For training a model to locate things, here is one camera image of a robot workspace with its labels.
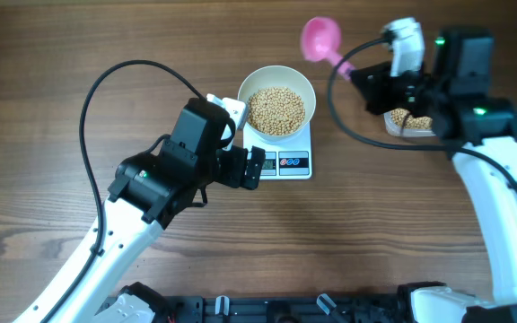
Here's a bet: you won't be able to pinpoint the white digital kitchen scale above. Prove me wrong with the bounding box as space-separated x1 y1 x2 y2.
243 123 313 180

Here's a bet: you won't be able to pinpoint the left black cable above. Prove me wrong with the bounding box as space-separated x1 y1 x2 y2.
38 59 208 323

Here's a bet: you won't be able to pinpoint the black cable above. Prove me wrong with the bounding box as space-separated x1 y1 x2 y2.
327 36 517 270
38 59 208 323

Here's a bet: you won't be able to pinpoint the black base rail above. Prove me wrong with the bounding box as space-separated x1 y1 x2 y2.
164 294 404 323

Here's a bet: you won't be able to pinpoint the soybeans in bowl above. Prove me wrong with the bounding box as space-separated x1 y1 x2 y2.
248 87 305 135

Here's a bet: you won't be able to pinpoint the soybeans pile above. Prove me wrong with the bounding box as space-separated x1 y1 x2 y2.
390 109 432 130

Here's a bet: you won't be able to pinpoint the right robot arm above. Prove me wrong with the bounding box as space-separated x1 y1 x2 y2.
349 19 517 322

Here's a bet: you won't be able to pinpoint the right black cable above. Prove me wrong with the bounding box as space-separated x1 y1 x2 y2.
327 36 517 270

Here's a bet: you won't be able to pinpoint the white bowl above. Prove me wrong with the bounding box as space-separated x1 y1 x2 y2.
238 65 317 142

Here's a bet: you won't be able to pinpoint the clear plastic container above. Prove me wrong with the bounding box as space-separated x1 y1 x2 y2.
383 109 434 137

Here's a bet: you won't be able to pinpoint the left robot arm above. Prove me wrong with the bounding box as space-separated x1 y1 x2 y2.
18 96 266 322

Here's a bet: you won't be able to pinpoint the pink plastic measuring scoop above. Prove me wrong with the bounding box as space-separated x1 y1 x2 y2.
300 16 343 67

